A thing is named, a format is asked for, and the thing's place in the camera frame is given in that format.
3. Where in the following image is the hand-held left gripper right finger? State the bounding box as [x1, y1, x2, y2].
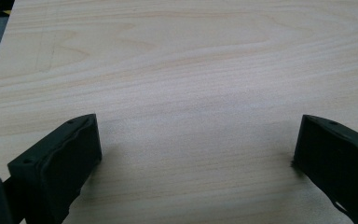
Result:
[292, 114, 358, 224]

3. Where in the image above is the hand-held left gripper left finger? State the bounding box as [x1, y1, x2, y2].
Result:
[7, 113, 103, 224]

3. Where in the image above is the black striped-edge stand base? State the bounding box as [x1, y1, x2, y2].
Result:
[0, 0, 16, 17]

